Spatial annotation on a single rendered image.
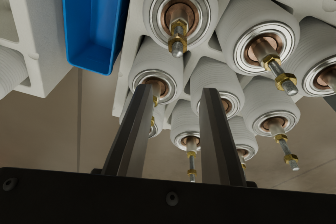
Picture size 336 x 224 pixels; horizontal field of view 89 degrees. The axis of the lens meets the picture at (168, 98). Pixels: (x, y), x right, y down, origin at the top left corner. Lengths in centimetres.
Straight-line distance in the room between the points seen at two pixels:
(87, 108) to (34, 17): 45
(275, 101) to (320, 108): 48
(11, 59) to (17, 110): 56
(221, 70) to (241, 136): 17
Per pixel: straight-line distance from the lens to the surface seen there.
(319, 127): 92
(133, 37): 33
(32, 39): 43
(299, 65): 32
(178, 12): 22
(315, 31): 36
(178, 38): 16
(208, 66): 34
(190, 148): 38
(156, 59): 27
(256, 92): 38
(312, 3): 36
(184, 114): 39
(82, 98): 76
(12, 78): 47
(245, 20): 25
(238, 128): 44
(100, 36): 56
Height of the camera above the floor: 47
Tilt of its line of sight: 48 degrees down
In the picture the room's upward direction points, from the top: 174 degrees counter-clockwise
